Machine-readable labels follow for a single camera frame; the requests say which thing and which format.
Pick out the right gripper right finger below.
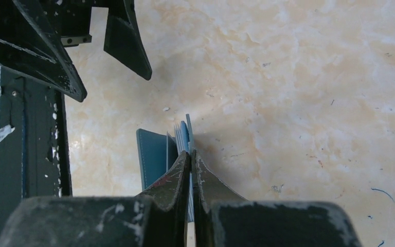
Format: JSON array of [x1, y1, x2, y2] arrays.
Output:
[[191, 150, 246, 246]]

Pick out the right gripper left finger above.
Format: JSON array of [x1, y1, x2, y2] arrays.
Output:
[[135, 151, 191, 246]]

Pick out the blue leather card holder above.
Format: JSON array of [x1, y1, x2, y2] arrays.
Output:
[[136, 114, 196, 222]]

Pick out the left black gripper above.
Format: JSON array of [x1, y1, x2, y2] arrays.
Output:
[[0, 0, 152, 102]]

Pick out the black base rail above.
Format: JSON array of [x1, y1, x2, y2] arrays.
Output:
[[0, 68, 72, 234]]

